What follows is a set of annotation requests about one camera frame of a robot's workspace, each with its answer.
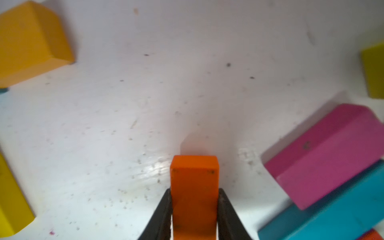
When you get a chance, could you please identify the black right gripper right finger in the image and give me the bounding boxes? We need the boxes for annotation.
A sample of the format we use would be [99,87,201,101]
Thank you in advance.
[217,189,252,240]

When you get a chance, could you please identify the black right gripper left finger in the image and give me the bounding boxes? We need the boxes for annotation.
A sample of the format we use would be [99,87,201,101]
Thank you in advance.
[138,189,173,240]

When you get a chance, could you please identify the orange block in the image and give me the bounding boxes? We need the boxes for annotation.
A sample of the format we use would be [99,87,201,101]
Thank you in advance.
[170,156,220,240]

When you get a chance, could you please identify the small teal block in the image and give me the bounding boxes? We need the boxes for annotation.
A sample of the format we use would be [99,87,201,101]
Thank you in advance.
[0,88,9,94]

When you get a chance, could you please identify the lime yellow block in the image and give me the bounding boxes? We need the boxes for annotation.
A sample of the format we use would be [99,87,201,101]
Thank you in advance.
[361,42,384,100]

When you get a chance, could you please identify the small amber block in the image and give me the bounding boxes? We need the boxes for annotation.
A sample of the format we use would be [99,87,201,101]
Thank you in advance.
[1,1,76,89]

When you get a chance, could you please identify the teal long block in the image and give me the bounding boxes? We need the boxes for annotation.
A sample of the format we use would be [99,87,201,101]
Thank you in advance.
[258,160,384,240]

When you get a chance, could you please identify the red block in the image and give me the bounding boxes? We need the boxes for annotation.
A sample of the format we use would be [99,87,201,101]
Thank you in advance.
[357,229,384,240]

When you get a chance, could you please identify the magenta block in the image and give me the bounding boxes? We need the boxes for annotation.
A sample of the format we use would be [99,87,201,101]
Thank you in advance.
[265,104,384,210]

